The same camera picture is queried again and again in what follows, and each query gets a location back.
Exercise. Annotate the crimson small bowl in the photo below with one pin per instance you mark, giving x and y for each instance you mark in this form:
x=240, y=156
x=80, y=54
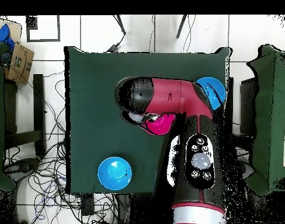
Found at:
x=160, y=127

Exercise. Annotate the large blue bowl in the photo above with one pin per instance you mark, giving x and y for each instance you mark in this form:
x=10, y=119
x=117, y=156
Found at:
x=215, y=91
x=114, y=173

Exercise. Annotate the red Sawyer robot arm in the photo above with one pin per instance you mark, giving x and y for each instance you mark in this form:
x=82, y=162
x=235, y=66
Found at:
x=175, y=98

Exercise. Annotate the dark green tablecloth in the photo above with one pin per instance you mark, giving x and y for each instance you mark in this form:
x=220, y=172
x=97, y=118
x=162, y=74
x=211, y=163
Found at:
x=93, y=105

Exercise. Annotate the black power adapter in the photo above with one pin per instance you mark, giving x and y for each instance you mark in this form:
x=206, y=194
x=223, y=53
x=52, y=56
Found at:
x=113, y=47

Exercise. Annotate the black tripod leg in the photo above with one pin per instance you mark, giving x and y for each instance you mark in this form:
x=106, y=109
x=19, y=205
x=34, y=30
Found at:
x=181, y=25
x=121, y=24

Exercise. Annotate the black equipment box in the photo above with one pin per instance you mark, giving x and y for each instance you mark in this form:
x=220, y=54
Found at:
x=248, y=105

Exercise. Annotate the black power brick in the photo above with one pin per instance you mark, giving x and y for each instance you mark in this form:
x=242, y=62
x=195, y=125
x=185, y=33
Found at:
x=87, y=204

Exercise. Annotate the cardboard box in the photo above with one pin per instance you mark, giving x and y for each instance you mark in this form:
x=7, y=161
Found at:
x=19, y=63

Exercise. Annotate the blue cloth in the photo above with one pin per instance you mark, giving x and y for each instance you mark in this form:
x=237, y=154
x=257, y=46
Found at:
x=2, y=35

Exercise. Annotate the black bench frame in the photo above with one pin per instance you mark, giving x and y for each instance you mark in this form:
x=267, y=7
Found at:
x=38, y=105

